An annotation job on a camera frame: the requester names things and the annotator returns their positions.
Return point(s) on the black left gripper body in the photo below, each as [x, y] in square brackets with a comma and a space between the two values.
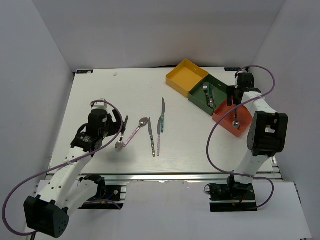
[112, 128]

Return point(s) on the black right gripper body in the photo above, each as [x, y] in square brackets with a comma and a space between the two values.
[231, 91]

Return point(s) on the spoon with black patterned handle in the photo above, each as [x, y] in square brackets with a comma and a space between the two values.
[120, 143]

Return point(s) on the fork with black patterned handle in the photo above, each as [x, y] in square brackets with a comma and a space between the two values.
[206, 92]

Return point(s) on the fork with green handle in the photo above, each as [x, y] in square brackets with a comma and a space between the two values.
[211, 97]

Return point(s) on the spoon with green handle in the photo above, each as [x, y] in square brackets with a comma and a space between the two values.
[236, 123]

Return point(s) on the spoon with pink handle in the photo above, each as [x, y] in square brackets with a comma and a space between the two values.
[142, 122]

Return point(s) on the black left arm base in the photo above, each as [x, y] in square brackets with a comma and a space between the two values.
[107, 197]

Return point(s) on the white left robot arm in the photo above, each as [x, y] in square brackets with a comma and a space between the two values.
[49, 212]

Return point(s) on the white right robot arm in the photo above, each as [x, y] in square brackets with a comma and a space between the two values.
[267, 133]

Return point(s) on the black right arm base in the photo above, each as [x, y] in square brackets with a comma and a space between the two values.
[225, 199]

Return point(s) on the orange square bin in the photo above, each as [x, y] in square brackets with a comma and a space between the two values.
[244, 117]

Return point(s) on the green square bin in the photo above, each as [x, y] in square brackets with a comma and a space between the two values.
[197, 96]

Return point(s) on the yellow square bin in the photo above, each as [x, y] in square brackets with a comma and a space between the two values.
[185, 77]

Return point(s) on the knife with pink handle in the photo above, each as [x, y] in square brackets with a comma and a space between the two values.
[159, 125]

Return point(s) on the knife with black patterned handle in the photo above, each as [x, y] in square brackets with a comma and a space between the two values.
[151, 137]

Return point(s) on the knife with green handle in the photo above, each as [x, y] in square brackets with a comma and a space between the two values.
[163, 109]

